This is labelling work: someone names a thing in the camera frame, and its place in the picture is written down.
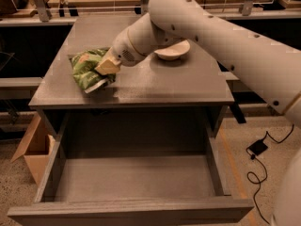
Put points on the cardboard box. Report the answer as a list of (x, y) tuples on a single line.
[(35, 148)]

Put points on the white paper bowl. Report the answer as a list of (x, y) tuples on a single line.
[(174, 51)]

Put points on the green jalapeno chip bag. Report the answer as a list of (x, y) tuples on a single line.
[(83, 70)]

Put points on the black power adapter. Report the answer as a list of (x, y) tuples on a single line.
[(257, 147)]

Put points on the grey cabinet counter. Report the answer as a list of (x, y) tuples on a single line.
[(194, 79)]

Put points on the open grey top drawer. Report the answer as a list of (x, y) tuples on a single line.
[(134, 169)]

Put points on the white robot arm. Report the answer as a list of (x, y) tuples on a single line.
[(269, 68)]

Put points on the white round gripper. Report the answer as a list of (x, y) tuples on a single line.
[(123, 51)]

